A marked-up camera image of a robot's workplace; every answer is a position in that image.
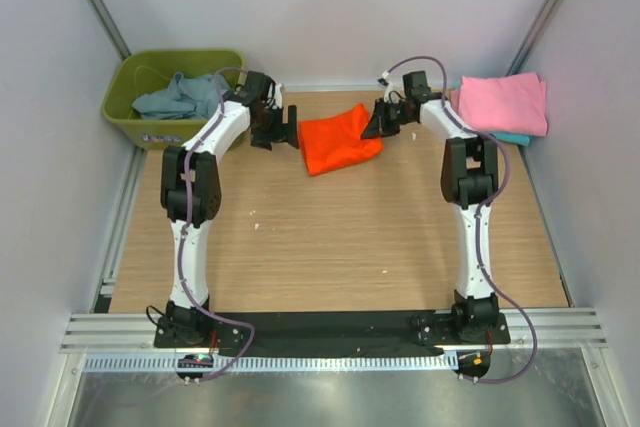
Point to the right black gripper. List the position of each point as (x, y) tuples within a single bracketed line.
[(379, 124)]

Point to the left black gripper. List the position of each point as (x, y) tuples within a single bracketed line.
[(261, 140)]

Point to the orange t shirt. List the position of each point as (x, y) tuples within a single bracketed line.
[(334, 143)]

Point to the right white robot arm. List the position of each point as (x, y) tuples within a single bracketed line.
[(469, 179)]

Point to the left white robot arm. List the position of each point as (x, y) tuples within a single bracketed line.
[(191, 195)]

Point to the light blue t shirt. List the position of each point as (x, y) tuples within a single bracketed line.
[(183, 99)]

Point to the folded pink t shirt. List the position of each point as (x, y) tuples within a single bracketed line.
[(514, 105)]

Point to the folded teal t shirt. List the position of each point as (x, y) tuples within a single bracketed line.
[(512, 138)]

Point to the olive green plastic bin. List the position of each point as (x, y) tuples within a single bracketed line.
[(148, 71)]

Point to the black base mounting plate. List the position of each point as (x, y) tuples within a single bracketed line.
[(331, 335)]

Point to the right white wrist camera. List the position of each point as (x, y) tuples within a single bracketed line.
[(390, 92)]

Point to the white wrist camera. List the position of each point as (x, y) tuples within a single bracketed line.
[(275, 98), (390, 92)]

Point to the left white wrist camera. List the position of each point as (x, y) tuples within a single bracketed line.
[(275, 98)]

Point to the slotted cable duct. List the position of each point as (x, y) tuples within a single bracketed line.
[(201, 364)]

